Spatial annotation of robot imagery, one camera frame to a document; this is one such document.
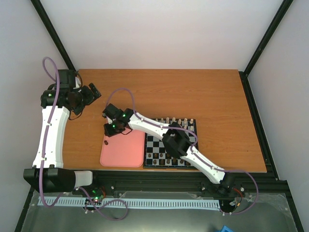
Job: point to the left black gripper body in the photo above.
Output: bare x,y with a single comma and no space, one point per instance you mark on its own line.
83,100

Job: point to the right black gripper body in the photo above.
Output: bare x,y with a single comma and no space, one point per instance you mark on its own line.
114,130

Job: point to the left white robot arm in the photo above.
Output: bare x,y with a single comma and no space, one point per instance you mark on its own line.
47,174

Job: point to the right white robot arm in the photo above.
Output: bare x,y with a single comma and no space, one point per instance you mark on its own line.
175,140

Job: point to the black white chess board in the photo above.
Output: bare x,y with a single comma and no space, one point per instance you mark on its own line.
154,145

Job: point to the pink plastic tray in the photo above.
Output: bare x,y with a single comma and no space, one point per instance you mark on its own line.
124,150

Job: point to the blue object at bottom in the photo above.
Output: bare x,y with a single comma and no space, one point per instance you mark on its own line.
225,229

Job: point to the light blue cable duct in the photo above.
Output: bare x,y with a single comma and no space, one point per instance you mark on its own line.
142,203

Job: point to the left black frame post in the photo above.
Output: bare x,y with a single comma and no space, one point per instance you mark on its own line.
39,8

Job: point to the black frame post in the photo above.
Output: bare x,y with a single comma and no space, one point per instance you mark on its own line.
278,17
39,8

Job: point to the right black frame post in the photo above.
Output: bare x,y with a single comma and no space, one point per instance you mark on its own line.
278,17

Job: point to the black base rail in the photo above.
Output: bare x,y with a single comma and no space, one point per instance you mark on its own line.
116,182

